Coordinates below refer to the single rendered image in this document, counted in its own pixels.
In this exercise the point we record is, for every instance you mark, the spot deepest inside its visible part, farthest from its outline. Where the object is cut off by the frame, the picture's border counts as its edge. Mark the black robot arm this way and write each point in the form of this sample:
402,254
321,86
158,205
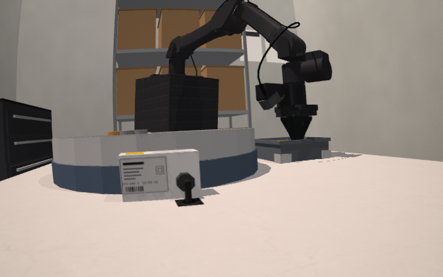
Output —
232,18

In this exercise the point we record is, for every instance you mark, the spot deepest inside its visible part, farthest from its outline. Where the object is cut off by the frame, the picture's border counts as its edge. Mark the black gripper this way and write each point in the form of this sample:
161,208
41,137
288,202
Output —
300,120

